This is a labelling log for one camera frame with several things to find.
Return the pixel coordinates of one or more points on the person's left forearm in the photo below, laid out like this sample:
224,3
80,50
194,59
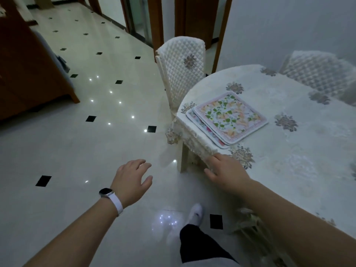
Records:
75,238

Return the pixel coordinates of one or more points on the floral placemat with grey border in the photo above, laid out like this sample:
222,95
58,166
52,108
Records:
199,125

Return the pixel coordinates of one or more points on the floral placemat with pink border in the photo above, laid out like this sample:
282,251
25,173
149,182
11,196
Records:
230,116

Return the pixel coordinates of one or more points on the white shoe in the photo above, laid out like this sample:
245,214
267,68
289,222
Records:
195,214

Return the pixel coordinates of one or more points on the brown wooden door frame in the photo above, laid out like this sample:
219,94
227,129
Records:
222,30

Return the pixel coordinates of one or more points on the smartwatch with white band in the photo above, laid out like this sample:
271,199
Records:
114,199

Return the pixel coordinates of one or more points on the person's left hand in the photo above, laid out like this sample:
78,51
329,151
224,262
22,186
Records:
128,184

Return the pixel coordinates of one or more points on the brown wooden cabinet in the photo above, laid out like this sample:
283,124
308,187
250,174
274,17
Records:
25,66

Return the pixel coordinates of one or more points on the chair with white quilted cover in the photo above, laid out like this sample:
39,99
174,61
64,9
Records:
182,72
319,72

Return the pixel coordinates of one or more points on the glass sliding door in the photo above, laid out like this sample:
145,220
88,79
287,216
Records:
139,16

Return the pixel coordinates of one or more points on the white floral tablecloth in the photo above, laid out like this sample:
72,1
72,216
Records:
300,152

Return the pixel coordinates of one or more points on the brown wooden door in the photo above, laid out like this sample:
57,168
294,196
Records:
194,16

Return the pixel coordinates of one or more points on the person's black trouser leg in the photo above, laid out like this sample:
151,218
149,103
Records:
199,244

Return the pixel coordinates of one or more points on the person's right forearm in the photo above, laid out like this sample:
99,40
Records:
294,225

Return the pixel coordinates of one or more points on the cream table leg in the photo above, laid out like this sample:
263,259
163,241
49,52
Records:
183,158

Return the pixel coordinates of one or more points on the person's left thumb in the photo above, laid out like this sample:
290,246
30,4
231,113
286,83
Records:
146,182

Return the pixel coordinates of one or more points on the person's right thumb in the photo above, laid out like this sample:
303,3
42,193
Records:
210,174

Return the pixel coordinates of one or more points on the person's right hand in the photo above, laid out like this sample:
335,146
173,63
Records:
229,175

